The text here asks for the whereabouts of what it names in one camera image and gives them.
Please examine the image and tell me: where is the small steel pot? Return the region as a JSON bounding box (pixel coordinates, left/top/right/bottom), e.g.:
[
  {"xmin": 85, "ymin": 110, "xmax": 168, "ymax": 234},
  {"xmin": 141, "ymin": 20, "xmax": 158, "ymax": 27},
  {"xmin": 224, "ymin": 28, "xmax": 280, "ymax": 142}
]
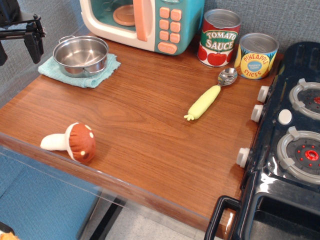
[{"xmin": 52, "ymin": 35, "xmax": 109, "ymax": 78}]

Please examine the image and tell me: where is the orange object bottom left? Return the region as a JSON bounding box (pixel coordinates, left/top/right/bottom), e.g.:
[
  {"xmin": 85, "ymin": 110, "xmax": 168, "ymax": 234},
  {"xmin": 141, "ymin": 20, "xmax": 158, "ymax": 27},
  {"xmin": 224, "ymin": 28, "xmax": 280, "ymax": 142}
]
[{"xmin": 0, "ymin": 232, "xmax": 20, "ymax": 240}]

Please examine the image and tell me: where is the clear acrylic table guard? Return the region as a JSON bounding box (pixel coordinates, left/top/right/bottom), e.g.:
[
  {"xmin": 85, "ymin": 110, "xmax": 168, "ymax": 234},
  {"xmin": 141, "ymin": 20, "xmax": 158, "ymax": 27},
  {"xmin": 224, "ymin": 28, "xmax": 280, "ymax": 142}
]
[{"xmin": 0, "ymin": 135, "xmax": 205, "ymax": 240}]

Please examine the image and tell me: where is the spoon with yellow handle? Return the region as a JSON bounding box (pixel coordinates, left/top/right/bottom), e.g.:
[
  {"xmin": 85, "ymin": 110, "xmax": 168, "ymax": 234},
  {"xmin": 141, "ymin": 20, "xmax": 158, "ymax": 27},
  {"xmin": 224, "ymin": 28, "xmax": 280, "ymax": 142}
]
[{"xmin": 184, "ymin": 68, "xmax": 238, "ymax": 121}]

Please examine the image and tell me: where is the pineapple slices can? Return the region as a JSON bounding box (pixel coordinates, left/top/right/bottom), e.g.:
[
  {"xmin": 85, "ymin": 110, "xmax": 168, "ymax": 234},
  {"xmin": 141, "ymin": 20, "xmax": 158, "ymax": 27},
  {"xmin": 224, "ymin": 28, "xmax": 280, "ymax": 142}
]
[{"xmin": 234, "ymin": 33, "xmax": 279, "ymax": 80}]

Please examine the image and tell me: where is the tomato sauce can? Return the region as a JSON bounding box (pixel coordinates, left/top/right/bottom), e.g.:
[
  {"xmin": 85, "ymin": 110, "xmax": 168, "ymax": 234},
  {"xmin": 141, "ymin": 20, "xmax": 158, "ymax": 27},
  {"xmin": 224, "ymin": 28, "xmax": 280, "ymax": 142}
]
[{"xmin": 197, "ymin": 8, "xmax": 242, "ymax": 67}]

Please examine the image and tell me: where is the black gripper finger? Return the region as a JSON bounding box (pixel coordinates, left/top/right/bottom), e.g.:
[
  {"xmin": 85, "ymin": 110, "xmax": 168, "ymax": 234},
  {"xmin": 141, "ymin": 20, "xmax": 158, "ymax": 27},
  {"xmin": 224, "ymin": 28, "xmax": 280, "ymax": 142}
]
[
  {"xmin": 0, "ymin": 42, "xmax": 8, "ymax": 66},
  {"xmin": 23, "ymin": 31, "xmax": 45, "ymax": 64}
]

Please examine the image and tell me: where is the plush brown mushroom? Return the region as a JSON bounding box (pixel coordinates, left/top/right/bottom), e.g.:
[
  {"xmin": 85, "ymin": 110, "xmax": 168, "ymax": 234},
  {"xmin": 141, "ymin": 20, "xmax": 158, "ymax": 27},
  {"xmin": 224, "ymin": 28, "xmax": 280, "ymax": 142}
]
[{"xmin": 40, "ymin": 122, "xmax": 96, "ymax": 164}]

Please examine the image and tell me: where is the toy microwave teal and cream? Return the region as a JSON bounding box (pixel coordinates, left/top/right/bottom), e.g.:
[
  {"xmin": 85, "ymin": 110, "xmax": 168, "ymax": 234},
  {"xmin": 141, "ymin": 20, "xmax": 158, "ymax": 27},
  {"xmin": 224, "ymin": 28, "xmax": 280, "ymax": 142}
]
[{"xmin": 80, "ymin": 0, "xmax": 205, "ymax": 56}]

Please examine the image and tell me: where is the dark blue toy stove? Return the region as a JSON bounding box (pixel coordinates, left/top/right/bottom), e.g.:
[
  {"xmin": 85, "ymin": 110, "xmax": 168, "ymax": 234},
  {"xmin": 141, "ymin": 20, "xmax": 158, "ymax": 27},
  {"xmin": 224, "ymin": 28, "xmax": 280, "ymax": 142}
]
[{"xmin": 205, "ymin": 41, "xmax": 320, "ymax": 240}]

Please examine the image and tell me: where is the light blue towel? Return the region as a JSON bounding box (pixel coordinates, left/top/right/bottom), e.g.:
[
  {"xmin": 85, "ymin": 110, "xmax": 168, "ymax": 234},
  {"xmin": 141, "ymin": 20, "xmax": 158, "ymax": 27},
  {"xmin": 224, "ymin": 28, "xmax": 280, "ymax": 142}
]
[{"xmin": 38, "ymin": 53, "xmax": 121, "ymax": 89}]

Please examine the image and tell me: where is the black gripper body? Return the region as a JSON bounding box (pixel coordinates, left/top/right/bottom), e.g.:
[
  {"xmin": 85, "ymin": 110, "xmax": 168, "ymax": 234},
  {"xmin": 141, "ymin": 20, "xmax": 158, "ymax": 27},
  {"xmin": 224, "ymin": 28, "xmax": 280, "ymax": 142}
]
[{"xmin": 0, "ymin": 0, "xmax": 46, "ymax": 40}]

